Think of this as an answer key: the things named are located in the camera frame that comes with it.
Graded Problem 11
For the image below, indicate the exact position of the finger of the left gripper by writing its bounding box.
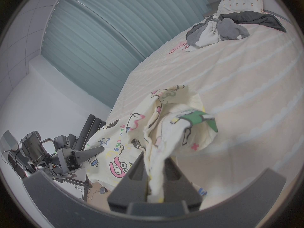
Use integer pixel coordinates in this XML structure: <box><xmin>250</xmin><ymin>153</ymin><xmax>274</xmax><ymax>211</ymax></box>
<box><xmin>72</xmin><ymin>146</ymin><xmax>105</xmax><ymax>170</ymax></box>

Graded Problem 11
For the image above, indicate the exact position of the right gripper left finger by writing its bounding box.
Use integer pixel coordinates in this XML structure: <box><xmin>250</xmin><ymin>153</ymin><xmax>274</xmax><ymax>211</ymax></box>
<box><xmin>107</xmin><ymin>151</ymin><xmax>149</xmax><ymax>214</ymax></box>

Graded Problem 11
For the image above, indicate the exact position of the bed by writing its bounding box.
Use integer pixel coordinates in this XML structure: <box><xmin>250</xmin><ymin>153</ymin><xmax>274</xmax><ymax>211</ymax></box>
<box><xmin>104</xmin><ymin>0</ymin><xmax>304</xmax><ymax>211</ymax></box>

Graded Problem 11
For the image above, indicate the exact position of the pile of clothes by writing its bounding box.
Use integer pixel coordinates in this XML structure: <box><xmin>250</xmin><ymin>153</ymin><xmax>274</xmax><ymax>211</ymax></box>
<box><xmin>186</xmin><ymin>10</ymin><xmax>287</xmax><ymax>53</ymax></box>

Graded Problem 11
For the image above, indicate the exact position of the blue-green curtain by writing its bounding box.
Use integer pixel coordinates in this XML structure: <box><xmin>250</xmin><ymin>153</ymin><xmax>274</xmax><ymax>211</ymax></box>
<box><xmin>40</xmin><ymin>0</ymin><xmax>224</xmax><ymax>109</ymax></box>

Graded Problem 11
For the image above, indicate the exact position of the white printed pillow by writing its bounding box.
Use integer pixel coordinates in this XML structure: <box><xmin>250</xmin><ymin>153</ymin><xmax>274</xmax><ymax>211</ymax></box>
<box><xmin>217</xmin><ymin>0</ymin><xmax>264</xmax><ymax>15</ymax></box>

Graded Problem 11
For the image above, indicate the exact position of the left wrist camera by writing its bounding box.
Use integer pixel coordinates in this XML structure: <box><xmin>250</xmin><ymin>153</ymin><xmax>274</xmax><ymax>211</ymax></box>
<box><xmin>54</xmin><ymin>135</ymin><xmax>71</xmax><ymax>149</ymax></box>

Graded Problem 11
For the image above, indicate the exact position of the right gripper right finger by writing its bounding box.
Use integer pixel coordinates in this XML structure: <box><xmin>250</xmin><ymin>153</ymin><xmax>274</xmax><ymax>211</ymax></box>
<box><xmin>163</xmin><ymin>157</ymin><xmax>202</xmax><ymax>211</ymax></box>

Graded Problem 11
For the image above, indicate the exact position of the cream printed garment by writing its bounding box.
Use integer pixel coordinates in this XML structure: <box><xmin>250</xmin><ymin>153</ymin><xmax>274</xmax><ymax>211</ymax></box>
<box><xmin>84</xmin><ymin>85</ymin><xmax>218</xmax><ymax>204</ymax></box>

